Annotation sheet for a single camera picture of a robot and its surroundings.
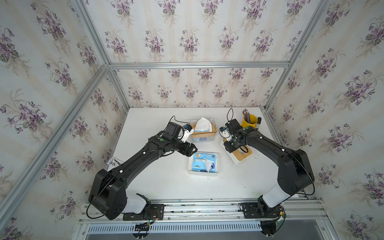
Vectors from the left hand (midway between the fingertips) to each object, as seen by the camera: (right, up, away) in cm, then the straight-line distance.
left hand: (193, 147), depth 80 cm
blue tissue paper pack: (+7, +12, +16) cm, 21 cm away
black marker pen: (+46, +14, +24) cm, 54 cm away
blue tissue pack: (+6, -9, +2) cm, 11 cm away
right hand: (+24, -1, +10) cm, 26 cm away
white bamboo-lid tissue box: (+25, -5, +2) cm, 26 cm away
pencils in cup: (+36, +18, +18) cm, 44 cm away
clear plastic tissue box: (+7, +2, +19) cm, 20 cm away
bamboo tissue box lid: (+7, +5, +16) cm, 18 cm away
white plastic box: (+15, -14, +10) cm, 23 cm away
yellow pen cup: (+42, +14, +22) cm, 49 cm away
